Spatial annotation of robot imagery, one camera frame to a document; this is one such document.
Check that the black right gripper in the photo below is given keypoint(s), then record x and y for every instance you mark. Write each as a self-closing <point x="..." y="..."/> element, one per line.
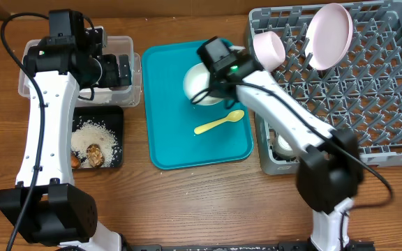
<point x="212" y="74"/>

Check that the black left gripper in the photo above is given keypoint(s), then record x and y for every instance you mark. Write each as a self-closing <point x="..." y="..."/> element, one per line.
<point x="112" y="77"/>

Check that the pale green bowl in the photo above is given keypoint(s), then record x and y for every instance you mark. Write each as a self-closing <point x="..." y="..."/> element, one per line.
<point x="196" y="81"/>

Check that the pink bowl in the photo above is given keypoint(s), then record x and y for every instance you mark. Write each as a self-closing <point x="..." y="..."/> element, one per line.
<point x="269" y="50"/>

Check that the yellow plastic spoon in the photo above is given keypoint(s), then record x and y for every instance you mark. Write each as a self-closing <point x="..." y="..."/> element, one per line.
<point x="233" y="116"/>

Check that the white rice pile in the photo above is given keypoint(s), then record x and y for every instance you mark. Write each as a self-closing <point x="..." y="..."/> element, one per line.
<point x="91" y="134"/>

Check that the brown food scrap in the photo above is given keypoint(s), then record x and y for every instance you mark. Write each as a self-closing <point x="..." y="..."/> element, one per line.
<point x="95" y="156"/>

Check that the orange carrot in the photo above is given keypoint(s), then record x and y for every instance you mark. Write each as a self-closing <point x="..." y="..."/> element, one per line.
<point x="75" y="162"/>

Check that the pale green cup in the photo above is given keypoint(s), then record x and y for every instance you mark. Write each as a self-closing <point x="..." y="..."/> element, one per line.
<point x="282" y="149"/>

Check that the pink plate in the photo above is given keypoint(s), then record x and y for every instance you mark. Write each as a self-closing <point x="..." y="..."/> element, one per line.
<point x="329" y="36"/>

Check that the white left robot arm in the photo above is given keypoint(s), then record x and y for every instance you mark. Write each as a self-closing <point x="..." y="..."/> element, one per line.
<point x="45" y="206"/>

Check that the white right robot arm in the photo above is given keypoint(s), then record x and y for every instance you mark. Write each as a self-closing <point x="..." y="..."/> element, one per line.
<point x="330" y="169"/>

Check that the clear plastic bin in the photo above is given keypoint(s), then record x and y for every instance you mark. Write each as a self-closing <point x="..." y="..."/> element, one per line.
<point x="123" y="96"/>

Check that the black tray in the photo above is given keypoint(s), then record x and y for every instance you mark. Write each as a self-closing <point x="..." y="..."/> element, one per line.
<point x="110" y="116"/>

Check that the teal serving tray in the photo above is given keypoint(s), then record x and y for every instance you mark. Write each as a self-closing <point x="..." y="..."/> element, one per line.
<point x="171" y="118"/>

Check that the grey dish rack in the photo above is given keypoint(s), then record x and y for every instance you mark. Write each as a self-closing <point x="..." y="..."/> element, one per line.
<point x="363" y="92"/>

